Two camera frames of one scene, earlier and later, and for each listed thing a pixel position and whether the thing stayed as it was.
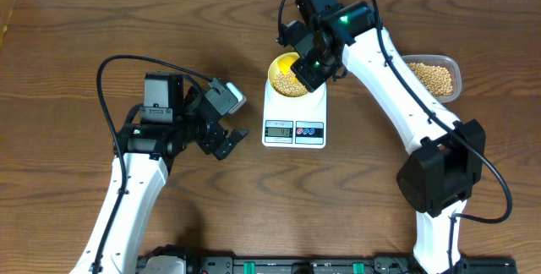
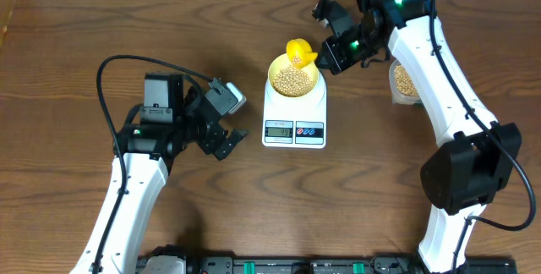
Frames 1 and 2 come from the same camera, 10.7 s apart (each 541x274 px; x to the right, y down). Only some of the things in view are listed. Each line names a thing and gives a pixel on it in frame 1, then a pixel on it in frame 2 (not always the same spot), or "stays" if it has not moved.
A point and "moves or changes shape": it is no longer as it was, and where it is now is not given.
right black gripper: [312, 81] -> [340, 63]
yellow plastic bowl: [281, 77] stays
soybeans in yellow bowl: [288, 84] stays
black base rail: [311, 265] stays
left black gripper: [215, 139] stays
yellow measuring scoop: [286, 61] moves or changes shape
